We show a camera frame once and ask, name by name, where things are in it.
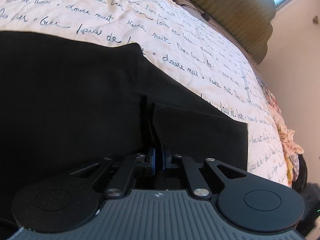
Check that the olive upholstered headboard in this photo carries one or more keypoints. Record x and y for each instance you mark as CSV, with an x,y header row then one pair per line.
x,y
237,12

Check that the dark cloth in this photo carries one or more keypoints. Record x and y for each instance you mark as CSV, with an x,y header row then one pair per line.
x,y
303,177

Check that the black pants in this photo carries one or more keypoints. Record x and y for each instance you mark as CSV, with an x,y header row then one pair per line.
x,y
75,105

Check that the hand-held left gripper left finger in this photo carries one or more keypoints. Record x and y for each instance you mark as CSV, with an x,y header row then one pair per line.
x,y
152,160

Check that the white script printed blanket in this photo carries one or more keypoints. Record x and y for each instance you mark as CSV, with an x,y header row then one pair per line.
x,y
175,30

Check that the floral patterned cloth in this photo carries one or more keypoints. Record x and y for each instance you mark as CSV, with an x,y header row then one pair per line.
x,y
287,140

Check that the small wall hook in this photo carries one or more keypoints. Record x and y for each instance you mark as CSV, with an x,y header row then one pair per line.
x,y
315,20

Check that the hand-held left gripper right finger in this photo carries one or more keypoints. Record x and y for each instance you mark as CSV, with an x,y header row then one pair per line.
x,y
164,159

